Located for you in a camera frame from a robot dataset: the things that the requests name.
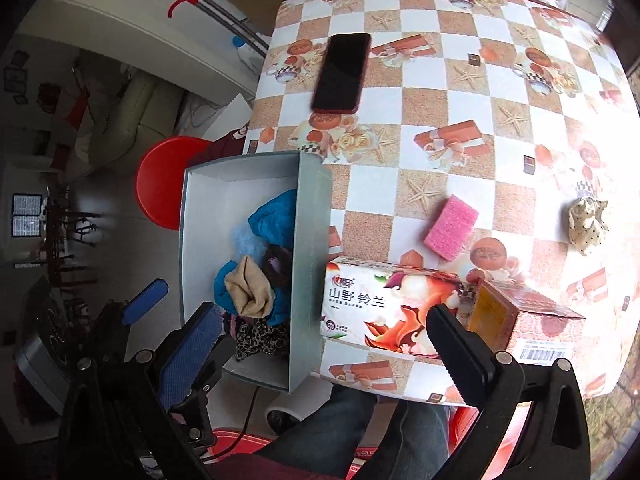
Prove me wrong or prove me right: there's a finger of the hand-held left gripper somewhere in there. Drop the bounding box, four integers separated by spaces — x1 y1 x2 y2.
172 385 218 453
121 278 170 326

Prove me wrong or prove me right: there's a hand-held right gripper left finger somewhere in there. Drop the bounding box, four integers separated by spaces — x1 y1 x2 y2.
57 302 236 480

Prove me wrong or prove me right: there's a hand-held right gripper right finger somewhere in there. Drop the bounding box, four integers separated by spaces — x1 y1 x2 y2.
426 305 591 480

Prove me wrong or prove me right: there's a leopard print scrunchie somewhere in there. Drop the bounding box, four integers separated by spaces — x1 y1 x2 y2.
234 317 290 363

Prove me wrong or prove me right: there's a beige knitted sock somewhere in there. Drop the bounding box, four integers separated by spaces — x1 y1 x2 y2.
224 255 273 318

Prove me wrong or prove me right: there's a light blue fluffy cloth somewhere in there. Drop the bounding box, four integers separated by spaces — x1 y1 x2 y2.
230 225 271 256

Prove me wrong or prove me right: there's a dark striped knitted hat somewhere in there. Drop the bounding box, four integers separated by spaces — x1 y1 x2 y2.
261 245 295 291

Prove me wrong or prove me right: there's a grey cardboard box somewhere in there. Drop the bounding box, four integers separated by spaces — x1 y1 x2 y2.
178 150 333 395

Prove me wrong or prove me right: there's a blue crinkled cloth cap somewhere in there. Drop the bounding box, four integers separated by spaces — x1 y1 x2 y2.
214 189 298 328

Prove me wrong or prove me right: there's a white polka dot satin scrunchie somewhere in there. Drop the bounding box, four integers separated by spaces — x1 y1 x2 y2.
567 195 610 257

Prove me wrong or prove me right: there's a red and yellow carton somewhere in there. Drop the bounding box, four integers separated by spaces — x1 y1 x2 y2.
459 278 586 363

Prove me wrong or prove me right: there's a floral tissue pack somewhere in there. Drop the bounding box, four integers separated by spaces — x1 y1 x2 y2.
318 256 476 361

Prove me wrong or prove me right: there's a dark dining furniture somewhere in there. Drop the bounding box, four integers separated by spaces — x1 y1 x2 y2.
42 185 101 281

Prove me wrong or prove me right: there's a red plastic stool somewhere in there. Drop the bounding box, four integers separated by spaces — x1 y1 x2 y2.
136 136 216 231

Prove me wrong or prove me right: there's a person's leg in grey pants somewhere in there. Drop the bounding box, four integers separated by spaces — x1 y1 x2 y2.
207 385 451 480

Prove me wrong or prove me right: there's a pink sponge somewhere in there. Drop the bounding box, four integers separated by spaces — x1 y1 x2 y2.
423 194 480 262

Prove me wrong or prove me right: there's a window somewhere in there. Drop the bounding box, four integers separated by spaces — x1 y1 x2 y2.
11 193 43 237

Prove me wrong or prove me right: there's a dark red cloth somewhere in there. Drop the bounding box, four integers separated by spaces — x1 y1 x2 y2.
202 127 251 168

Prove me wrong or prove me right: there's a beige sofa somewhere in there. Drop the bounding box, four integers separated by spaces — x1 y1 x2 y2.
85 72 201 161

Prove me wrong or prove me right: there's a white paper sheet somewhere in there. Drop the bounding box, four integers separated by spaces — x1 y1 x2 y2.
202 92 253 143

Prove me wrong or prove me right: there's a printed checkered tablecloth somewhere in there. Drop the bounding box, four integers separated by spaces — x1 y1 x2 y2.
243 0 640 406

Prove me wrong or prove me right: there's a red smartphone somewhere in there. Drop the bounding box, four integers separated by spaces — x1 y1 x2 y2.
311 32 372 115

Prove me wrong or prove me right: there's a black cable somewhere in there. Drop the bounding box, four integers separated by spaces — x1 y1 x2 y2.
220 385 261 456

